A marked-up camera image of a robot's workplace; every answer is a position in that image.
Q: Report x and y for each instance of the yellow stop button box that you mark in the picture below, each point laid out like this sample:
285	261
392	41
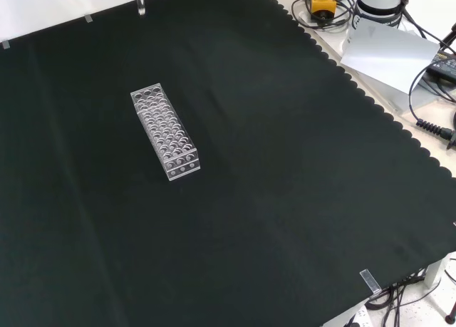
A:
322	4

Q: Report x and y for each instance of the pale board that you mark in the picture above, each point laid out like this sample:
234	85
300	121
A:
388	56

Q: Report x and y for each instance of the clear tape strip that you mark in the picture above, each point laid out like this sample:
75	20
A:
88	19
5	44

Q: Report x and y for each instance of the white power strip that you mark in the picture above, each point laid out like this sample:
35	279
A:
360	316

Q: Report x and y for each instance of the black power adapter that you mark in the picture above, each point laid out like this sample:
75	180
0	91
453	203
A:
443	65

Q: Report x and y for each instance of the clear plastic test tube rack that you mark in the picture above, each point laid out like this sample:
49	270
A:
164	131

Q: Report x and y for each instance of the black bench cloth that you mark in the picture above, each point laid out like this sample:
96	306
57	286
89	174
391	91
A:
199	170

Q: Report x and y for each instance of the clear plastic cloth clip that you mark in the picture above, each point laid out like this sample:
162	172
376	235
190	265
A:
370	280

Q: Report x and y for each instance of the clear glass test tube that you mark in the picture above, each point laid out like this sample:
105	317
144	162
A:
141	3

